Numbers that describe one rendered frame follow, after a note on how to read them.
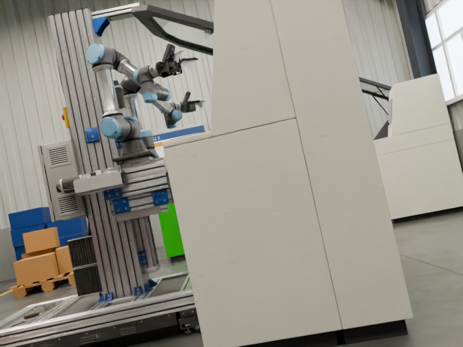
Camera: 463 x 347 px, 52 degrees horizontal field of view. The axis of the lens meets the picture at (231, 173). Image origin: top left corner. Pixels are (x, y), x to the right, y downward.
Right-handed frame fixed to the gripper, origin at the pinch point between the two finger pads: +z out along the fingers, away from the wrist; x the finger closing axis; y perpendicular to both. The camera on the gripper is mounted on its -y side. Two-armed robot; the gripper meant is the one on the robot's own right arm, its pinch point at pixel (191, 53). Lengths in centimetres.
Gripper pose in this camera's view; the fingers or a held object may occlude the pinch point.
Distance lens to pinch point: 253.4
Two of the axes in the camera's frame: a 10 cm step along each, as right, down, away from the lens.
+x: -4.4, -0.9, -8.9
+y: 1.5, 9.7, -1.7
